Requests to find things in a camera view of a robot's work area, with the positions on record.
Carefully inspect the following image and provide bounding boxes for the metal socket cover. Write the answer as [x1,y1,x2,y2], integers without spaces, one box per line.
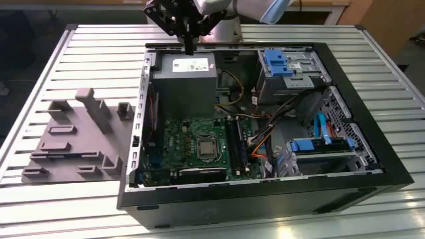
[196,135,220,162]

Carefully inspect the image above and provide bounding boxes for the green motherboard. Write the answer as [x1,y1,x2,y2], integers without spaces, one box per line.
[143,116,267,187]

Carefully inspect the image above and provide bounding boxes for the black graphics card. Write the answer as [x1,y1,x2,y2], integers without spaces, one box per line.
[171,166,228,185]

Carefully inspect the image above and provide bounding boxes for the red orange drive wires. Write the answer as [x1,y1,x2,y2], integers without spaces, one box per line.
[248,86,272,120]

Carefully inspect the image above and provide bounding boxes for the brown wooden cabinet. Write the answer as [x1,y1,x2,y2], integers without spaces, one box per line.
[339,0,425,59]

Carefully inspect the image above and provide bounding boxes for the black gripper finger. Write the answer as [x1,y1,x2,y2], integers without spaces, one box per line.
[143,0,191,56]
[190,13,223,56]

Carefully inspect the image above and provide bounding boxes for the silver CPU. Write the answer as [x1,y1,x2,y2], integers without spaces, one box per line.
[199,142,216,156]

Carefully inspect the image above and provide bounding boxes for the RAM slot white latches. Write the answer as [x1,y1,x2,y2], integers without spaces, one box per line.
[227,116,242,174]

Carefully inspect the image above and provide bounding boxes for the black open PC case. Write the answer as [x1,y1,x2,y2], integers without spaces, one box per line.
[115,42,416,230]

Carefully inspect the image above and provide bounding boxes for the blue SATA cable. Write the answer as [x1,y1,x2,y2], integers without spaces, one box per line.
[314,112,334,145]

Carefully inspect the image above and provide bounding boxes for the grey parts rack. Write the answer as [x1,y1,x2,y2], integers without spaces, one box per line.
[21,87,139,184]

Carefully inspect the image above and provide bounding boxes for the grey power supply unit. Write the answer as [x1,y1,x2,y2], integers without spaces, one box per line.
[150,52,219,119]

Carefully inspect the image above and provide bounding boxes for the blue board connector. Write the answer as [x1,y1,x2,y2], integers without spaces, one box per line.
[150,154,163,171]

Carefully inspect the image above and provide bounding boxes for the metal drive cage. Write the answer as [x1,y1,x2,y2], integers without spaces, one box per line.
[255,48,334,105]

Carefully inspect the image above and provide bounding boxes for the orange red yellow wires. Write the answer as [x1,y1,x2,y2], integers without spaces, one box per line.
[251,144,267,160]

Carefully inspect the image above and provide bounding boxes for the white framed desk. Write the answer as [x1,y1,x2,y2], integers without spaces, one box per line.
[286,0,354,25]

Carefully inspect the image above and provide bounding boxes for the hard disk in blue carrier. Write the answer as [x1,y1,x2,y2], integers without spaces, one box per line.
[287,137,358,156]

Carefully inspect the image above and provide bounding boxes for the black striped wire bundle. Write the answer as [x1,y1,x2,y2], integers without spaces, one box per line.
[247,86,328,145]

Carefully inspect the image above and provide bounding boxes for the metal disk bay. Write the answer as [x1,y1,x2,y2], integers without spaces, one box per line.
[275,149,383,179]

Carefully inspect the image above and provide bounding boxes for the CPU socket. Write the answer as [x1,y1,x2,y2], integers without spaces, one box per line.
[195,134,223,164]

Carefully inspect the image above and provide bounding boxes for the wire locking lever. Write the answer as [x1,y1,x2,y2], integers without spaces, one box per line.
[215,136,223,163]

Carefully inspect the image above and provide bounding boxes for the black RAM slot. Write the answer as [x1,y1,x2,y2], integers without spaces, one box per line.
[222,116,238,175]
[231,116,246,174]

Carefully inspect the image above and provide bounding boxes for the blue drive bay latch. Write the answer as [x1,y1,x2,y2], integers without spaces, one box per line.
[264,49,295,77]

